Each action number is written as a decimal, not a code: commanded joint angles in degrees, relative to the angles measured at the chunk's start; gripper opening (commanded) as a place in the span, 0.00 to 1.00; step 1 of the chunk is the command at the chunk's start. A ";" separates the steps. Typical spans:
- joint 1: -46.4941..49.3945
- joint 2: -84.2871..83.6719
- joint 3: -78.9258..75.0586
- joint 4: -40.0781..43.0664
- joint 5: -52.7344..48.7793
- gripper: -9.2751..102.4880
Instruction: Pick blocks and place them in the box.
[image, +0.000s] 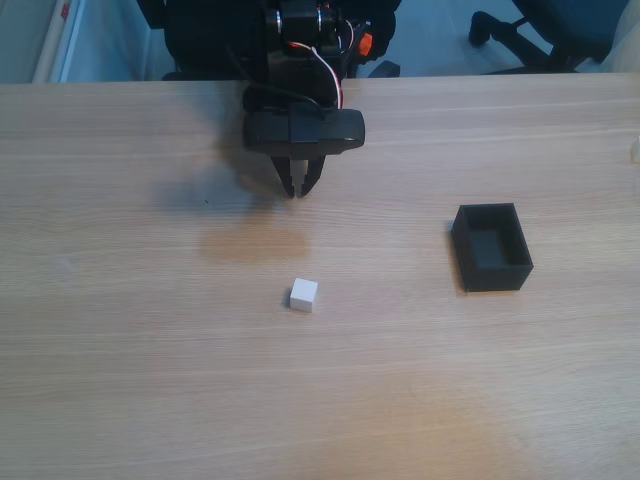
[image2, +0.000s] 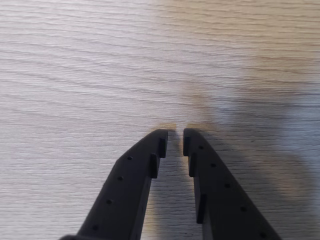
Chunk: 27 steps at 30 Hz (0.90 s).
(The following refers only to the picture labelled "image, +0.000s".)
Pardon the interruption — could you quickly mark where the white cube block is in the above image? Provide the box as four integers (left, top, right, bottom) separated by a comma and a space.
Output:
289, 277, 320, 314

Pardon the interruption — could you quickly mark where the black open box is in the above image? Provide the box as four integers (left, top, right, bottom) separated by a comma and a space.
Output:
450, 202, 535, 293

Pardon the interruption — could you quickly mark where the white leaning panel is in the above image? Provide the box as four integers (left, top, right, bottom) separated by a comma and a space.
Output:
31, 0, 87, 84

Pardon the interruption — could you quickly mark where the blue office chair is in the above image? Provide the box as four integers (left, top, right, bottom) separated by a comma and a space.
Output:
468, 0, 632, 75

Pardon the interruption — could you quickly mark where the cream bulky object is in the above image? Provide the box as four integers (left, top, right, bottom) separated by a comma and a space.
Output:
599, 0, 640, 74

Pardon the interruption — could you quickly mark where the black camera cable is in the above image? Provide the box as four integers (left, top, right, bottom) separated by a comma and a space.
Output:
245, 84, 335, 121

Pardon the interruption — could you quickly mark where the white red servo cable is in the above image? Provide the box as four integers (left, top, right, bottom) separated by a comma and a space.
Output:
285, 19, 362, 110

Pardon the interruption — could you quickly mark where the black oval camera box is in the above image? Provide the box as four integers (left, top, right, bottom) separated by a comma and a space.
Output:
243, 107, 367, 158

